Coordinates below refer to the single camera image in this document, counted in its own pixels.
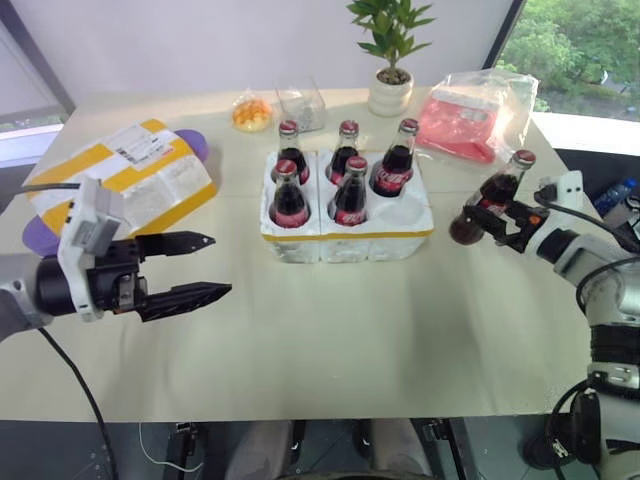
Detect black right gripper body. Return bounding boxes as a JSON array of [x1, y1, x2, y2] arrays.
[[492, 209, 551, 252]]

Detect thin white cable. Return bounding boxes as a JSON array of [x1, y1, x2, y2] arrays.
[[137, 422, 202, 472]]

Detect blue label plastic bottle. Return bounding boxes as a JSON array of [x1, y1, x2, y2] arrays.
[[593, 178, 639, 218]]

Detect green plant in white pot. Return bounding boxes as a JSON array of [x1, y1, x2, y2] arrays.
[[345, 0, 437, 118]]

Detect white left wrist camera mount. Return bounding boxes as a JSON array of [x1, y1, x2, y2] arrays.
[[55, 175, 126, 323]]

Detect pink item in clear bag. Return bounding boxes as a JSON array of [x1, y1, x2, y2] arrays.
[[414, 69, 541, 166]]

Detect black bracket under table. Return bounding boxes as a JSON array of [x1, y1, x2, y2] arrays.
[[168, 421, 210, 480], [418, 416, 482, 480]]

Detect yellow taped cardboard box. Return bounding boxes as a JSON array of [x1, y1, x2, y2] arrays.
[[26, 118, 219, 240]]

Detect bagged yellow bread bun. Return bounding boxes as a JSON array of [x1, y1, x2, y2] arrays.
[[230, 89, 276, 134]]

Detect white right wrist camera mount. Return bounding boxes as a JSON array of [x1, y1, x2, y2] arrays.
[[524, 170, 586, 261]]

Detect glass cola bottle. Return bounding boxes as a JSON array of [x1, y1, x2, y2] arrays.
[[371, 117, 421, 199], [329, 155, 372, 227], [268, 158, 313, 231], [275, 119, 312, 187], [448, 149, 538, 246], [326, 119, 363, 184]]

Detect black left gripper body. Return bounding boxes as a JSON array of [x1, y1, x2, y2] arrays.
[[84, 236, 151, 317]]

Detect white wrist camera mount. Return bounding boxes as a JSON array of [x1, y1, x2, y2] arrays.
[[55, 175, 126, 323], [524, 170, 586, 261]]

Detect green trees outside window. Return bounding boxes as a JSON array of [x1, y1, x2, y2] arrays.
[[492, 0, 640, 120]]

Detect white foam crate yellow tape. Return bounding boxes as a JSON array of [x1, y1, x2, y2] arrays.
[[258, 146, 436, 265]]

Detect dark window frame post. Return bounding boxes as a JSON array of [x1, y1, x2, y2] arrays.
[[0, 0, 77, 124], [481, 0, 527, 70]]

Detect purple oval mat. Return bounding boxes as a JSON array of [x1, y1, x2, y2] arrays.
[[21, 128, 211, 259]]

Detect grey rounded shape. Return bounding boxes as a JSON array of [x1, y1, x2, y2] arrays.
[[226, 419, 297, 480], [363, 417, 434, 480]]

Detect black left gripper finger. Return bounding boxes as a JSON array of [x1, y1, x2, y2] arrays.
[[137, 230, 218, 262], [134, 282, 234, 324]]

